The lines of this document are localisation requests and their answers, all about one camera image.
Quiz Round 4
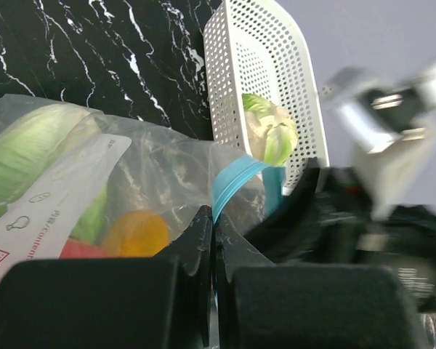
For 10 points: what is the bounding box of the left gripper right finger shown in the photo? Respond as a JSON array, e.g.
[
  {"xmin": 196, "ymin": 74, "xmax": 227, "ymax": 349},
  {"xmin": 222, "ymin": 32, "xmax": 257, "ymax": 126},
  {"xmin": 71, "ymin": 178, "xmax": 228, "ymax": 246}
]
[{"xmin": 214, "ymin": 215, "xmax": 429, "ymax": 348}]

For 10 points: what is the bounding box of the fake red apple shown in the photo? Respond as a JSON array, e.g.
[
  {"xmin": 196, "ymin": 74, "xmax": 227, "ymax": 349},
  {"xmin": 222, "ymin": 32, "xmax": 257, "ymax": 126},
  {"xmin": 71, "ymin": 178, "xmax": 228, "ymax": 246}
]
[{"xmin": 60, "ymin": 238, "xmax": 109, "ymax": 259}]

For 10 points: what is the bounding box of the fake green lettuce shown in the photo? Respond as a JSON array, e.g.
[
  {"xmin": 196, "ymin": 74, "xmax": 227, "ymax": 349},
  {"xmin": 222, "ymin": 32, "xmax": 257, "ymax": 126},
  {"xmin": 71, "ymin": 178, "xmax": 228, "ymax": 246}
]
[{"xmin": 0, "ymin": 103, "xmax": 110, "ymax": 244}]

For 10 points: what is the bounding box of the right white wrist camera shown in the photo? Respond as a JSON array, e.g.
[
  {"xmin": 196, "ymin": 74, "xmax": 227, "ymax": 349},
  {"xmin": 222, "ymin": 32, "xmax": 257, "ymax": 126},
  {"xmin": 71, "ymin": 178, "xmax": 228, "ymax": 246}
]
[{"xmin": 323, "ymin": 60, "xmax": 436, "ymax": 220}]

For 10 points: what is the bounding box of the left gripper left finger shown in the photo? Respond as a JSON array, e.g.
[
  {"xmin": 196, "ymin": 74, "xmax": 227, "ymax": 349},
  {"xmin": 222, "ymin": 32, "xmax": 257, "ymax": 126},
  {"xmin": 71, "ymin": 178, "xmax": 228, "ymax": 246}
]
[{"xmin": 0, "ymin": 206, "xmax": 213, "ymax": 348}]

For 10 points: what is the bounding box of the white oval basket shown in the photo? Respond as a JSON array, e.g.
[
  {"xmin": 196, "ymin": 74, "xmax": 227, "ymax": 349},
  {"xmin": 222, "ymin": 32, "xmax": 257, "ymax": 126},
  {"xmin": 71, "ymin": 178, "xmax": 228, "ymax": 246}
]
[{"xmin": 203, "ymin": 1, "xmax": 329, "ymax": 195}]

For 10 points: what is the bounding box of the fake white cauliflower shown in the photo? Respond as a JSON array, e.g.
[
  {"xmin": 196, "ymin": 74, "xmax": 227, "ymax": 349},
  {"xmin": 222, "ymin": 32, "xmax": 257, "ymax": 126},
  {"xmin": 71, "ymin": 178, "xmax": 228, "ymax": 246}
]
[{"xmin": 242, "ymin": 93, "xmax": 298, "ymax": 167}]

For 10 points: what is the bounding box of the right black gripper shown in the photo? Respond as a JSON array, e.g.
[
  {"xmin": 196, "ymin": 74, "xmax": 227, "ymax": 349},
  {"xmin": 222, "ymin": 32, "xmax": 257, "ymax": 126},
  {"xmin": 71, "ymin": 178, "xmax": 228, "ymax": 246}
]
[{"xmin": 246, "ymin": 167, "xmax": 436, "ymax": 313}]

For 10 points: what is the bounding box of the clear zip top bag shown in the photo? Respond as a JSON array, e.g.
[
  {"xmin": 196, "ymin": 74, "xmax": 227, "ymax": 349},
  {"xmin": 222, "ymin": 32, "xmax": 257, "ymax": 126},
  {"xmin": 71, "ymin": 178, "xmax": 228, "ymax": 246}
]
[{"xmin": 0, "ymin": 95, "xmax": 285, "ymax": 281}]

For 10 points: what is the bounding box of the fake orange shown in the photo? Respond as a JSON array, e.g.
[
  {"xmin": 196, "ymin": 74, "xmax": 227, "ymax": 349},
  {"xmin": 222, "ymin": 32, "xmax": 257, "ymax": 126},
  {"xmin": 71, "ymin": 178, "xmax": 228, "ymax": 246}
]
[{"xmin": 102, "ymin": 209, "xmax": 170, "ymax": 257}]

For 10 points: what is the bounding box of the black marble pattern mat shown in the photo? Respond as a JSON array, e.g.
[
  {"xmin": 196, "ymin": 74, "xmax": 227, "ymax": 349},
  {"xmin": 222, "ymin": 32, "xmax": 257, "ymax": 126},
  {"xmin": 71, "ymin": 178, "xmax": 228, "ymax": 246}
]
[{"xmin": 0, "ymin": 0, "xmax": 219, "ymax": 140}]

